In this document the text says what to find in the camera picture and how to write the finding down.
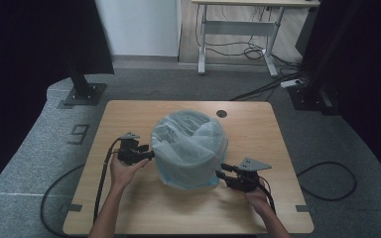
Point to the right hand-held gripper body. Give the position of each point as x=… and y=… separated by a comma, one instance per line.
x=248, y=180

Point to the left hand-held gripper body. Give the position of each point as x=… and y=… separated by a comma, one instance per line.
x=129, y=152

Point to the green plastic bin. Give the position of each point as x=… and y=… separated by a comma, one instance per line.
x=191, y=168

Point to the white plastic bag blue strip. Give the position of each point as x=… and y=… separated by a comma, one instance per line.
x=185, y=145

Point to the person's left hand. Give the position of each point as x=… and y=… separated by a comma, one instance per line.
x=122, y=175

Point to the person's right hand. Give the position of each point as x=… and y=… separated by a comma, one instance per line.
x=259, y=201

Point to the black stand base left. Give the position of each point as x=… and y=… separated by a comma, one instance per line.
x=82, y=89

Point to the grey tape strip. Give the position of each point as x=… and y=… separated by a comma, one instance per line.
x=72, y=208

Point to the white power strip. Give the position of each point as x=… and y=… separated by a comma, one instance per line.
x=291, y=83

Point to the dark curtain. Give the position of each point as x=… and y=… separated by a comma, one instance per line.
x=377, y=82
x=29, y=66

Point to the black stand with base plate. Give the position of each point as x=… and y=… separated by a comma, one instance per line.
x=311, y=92

